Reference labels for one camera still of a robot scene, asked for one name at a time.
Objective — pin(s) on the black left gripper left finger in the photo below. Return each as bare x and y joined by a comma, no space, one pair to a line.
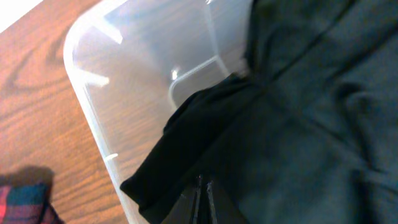
185,209

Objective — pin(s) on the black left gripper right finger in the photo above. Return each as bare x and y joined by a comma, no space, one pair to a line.
220,207

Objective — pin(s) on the large black garment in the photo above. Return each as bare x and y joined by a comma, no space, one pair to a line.
307,135

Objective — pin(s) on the clear plastic storage bin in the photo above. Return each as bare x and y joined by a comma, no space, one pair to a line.
133,63

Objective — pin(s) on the red plaid folded shirt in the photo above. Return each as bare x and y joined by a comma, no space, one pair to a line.
27,204

